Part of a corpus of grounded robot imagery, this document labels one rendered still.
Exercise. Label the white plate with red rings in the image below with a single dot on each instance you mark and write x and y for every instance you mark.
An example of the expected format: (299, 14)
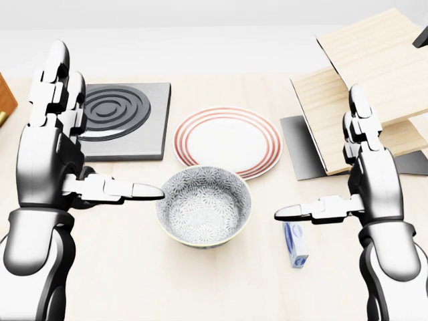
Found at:
(230, 143)

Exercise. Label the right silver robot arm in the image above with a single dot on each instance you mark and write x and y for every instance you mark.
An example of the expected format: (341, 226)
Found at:
(394, 267)

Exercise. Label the blue and white cream cheese box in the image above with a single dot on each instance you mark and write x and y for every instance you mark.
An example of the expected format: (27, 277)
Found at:
(295, 245)

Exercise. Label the pale wooden slat tray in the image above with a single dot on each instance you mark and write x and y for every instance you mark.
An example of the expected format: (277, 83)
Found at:
(374, 83)

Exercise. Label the flat dark stove plate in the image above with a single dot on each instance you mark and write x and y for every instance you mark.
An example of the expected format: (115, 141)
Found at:
(130, 123)

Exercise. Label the patterned grey bowl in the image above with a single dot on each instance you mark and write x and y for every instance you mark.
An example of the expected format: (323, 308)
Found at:
(204, 209)

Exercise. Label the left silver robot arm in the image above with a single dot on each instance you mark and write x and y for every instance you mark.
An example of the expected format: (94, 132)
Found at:
(30, 261)

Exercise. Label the wooden cabinet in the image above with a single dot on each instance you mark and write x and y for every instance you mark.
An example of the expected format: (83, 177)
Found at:
(6, 100)

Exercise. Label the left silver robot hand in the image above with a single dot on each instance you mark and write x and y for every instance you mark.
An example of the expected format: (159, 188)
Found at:
(41, 160)

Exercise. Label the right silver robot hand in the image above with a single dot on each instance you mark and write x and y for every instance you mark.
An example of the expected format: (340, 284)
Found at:
(378, 187)

